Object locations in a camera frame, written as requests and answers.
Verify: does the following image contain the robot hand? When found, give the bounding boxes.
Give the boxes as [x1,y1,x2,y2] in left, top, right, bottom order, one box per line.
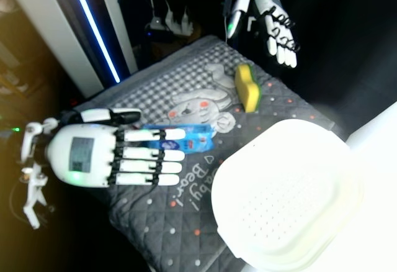
[46,107,187,189]
[227,0,301,68]

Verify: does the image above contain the yellow green sponge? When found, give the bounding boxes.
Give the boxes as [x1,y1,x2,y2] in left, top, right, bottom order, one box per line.
[234,63,263,114]

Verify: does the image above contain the blue packet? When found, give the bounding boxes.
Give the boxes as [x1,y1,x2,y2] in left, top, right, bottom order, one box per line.
[142,124,216,155]

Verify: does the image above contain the white plastic basin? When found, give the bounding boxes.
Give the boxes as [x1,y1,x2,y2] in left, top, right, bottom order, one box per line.
[210,119,365,272]

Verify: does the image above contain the white power strip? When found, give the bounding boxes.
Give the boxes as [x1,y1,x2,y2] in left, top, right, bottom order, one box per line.
[164,7,195,35]

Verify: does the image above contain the grey bear print quilt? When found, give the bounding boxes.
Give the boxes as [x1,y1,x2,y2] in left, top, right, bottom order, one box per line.
[66,34,337,272]

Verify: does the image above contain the white round adapter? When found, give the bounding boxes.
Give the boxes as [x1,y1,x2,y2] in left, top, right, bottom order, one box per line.
[149,16,168,31]

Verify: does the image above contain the blue LED light strip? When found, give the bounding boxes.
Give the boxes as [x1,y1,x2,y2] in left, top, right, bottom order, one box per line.
[69,0,121,84]

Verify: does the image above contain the white curved panel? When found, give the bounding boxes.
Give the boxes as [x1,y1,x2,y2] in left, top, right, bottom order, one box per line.
[345,101,397,272]

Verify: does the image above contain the cable with blue connector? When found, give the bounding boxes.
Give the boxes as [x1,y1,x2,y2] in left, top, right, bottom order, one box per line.
[222,0,237,48]

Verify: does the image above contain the white cabinet frame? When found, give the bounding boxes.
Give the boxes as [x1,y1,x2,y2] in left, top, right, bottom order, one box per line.
[1,0,139,99]

